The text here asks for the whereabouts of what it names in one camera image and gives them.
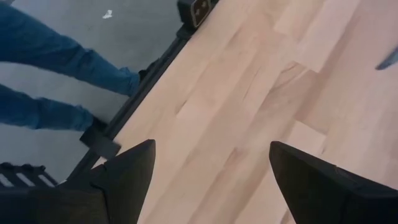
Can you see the black slotted plate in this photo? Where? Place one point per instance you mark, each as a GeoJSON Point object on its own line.
{"type": "Point", "coordinates": [28, 174]}

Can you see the white paper scrap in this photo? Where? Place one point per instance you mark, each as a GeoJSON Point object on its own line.
{"type": "Point", "coordinates": [107, 14]}

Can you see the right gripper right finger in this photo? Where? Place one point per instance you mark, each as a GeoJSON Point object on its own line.
{"type": "Point", "coordinates": [326, 196]}

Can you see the person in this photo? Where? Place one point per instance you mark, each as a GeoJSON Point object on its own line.
{"type": "Point", "coordinates": [46, 46]}

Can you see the black aluminium table frame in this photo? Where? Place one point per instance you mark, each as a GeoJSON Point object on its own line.
{"type": "Point", "coordinates": [136, 102]}

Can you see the black shoe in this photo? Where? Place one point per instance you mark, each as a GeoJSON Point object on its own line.
{"type": "Point", "coordinates": [147, 71]}
{"type": "Point", "coordinates": [99, 140]}

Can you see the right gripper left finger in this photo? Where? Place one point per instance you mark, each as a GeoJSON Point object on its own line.
{"type": "Point", "coordinates": [77, 202]}

